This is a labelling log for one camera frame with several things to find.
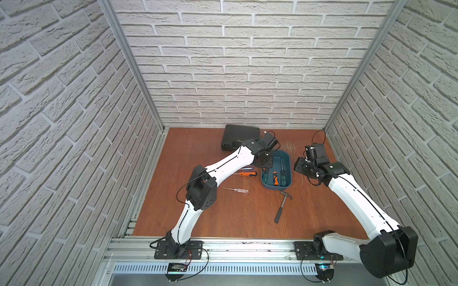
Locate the aluminium frame rail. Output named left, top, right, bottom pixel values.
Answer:
left=102, top=233, right=369, bottom=263

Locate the claw hammer black handle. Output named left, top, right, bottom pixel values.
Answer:
left=274, top=191, right=293, bottom=224

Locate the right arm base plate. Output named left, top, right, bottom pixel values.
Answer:
left=293, top=241, right=344, bottom=262

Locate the controller board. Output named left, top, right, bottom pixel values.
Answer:
left=315, top=263, right=335, bottom=276
left=167, top=263, right=187, bottom=273

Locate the green black screwdriver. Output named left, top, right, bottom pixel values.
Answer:
left=262, top=168, right=271, bottom=184
left=280, top=158, right=287, bottom=187

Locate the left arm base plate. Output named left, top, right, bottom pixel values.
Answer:
left=154, top=240, right=203, bottom=260

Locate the teal storage box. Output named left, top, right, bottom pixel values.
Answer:
left=261, top=150, right=292, bottom=191

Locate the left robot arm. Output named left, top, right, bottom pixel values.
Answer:
left=165, top=132, right=279, bottom=258

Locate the black plastic tool case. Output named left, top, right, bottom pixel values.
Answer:
left=221, top=124, right=260, bottom=151

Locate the orange black curved screwdriver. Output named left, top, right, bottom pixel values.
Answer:
left=273, top=163, right=279, bottom=186

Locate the orange black long screwdriver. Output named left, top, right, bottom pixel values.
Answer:
left=233, top=171, right=258, bottom=177

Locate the clear handle screwdriver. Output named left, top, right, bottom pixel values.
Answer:
left=223, top=187, right=249, bottom=194

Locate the right controller board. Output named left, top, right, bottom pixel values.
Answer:
left=315, top=263, right=335, bottom=276

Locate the left controller board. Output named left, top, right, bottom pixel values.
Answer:
left=167, top=263, right=187, bottom=273

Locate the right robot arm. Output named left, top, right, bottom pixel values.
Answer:
left=294, top=143, right=419, bottom=278

